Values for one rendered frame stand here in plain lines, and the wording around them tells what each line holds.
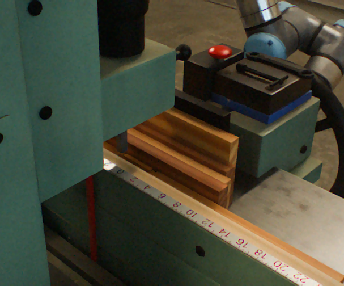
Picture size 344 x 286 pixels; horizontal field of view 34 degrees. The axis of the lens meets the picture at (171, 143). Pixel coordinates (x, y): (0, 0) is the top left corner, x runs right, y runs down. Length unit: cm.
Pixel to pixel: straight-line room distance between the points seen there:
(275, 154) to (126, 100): 23
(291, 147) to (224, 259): 26
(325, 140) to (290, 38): 150
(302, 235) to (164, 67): 23
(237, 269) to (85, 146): 18
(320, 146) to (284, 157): 180
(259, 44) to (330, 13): 271
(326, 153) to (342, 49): 135
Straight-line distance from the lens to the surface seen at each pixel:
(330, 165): 242
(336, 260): 61
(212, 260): 55
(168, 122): 67
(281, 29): 110
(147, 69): 58
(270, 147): 70
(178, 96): 67
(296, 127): 74
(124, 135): 63
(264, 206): 66
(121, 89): 56
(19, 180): 41
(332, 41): 119
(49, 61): 44
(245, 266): 52
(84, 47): 46
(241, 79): 71
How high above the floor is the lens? 130
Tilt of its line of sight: 32 degrees down
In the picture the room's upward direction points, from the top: 2 degrees clockwise
